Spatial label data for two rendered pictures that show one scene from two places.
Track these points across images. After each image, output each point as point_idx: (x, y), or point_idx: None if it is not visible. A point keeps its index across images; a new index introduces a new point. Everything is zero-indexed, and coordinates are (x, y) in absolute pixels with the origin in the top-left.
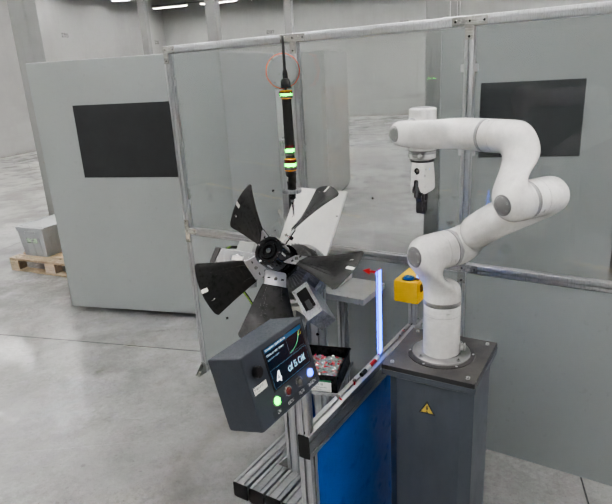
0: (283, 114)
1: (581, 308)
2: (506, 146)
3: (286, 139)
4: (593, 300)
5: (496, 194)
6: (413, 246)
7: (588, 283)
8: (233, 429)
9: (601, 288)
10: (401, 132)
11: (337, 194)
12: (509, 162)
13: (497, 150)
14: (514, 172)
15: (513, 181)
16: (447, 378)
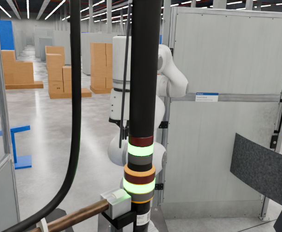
0: (158, 48)
1: None
2: (172, 59)
3: (154, 117)
4: None
5: (186, 84)
6: (164, 152)
7: None
8: None
9: None
10: (164, 59)
11: (61, 210)
12: (175, 67)
13: (166, 63)
14: (179, 71)
15: (184, 75)
16: (163, 217)
